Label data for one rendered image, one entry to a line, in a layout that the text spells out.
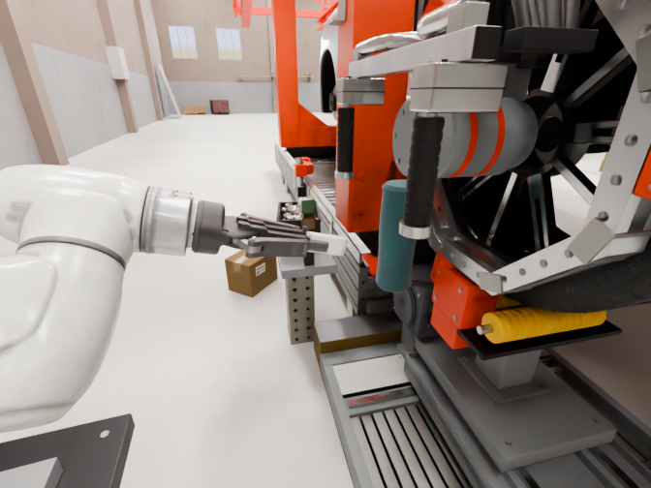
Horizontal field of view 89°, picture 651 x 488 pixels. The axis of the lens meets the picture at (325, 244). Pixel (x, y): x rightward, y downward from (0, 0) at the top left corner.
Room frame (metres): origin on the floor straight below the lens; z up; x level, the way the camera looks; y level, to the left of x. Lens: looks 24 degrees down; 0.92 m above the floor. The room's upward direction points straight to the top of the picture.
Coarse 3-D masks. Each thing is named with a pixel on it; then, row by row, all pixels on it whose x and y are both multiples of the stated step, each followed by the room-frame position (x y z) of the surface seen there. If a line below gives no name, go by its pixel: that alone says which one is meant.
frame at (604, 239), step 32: (480, 0) 0.73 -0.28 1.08; (608, 0) 0.45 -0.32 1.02; (640, 0) 0.42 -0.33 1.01; (640, 32) 0.41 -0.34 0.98; (640, 64) 0.39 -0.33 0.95; (640, 96) 0.39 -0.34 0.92; (640, 128) 0.37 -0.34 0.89; (608, 160) 0.40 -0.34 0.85; (640, 160) 0.36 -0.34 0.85; (608, 192) 0.38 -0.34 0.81; (448, 224) 0.74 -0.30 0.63; (608, 224) 0.37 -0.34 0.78; (640, 224) 0.37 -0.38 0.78; (448, 256) 0.66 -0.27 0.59; (480, 256) 0.62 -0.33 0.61; (544, 256) 0.44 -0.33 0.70; (576, 256) 0.39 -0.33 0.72; (608, 256) 0.36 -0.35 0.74; (480, 288) 0.54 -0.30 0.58; (512, 288) 0.48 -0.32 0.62
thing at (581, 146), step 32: (544, 64) 0.88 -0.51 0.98; (608, 64) 0.54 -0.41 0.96; (544, 96) 0.67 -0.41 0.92; (576, 96) 0.57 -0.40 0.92; (576, 128) 0.56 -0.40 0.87; (608, 128) 0.51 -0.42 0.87; (544, 160) 0.65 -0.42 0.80; (576, 160) 0.59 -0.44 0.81; (480, 192) 0.83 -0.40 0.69; (512, 192) 0.66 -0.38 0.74; (544, 192) 0.59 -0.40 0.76; (480, 224) 0.74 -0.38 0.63; (512, 224) 0.75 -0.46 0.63; (544, 224) 0.57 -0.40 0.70; (512, 256) 0.60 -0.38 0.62
